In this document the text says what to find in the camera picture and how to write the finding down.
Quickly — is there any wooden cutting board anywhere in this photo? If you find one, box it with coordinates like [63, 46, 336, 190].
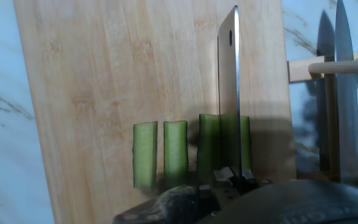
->
[13, 0, 298, 224]

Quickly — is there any wooden peg knife rack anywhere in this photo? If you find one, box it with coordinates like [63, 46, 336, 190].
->
[287, 49, 358, 191]

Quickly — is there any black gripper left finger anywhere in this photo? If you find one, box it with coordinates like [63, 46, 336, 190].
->
[209, 166, 241, 208]

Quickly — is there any steel kitchen knife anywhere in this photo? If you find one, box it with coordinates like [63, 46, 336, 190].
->
[334, 0, 358, 188]

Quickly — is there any cut green cucumber segment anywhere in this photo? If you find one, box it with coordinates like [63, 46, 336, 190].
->
[240, 115, 253, 171]
[163, 120, 189, 187]
[196, 113, 222, 184]

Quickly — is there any green cucumber piece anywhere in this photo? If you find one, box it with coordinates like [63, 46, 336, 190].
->
[132, 121, 158, 190]

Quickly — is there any steel cleaver knife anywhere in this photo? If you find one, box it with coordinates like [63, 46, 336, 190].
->
[217, 5, 243, 180]

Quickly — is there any white marble pattern mat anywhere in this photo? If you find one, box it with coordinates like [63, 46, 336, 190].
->
[0, 0, 358, 224]

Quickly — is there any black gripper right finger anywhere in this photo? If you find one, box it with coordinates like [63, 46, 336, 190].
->
[237, 167, 270, 192]

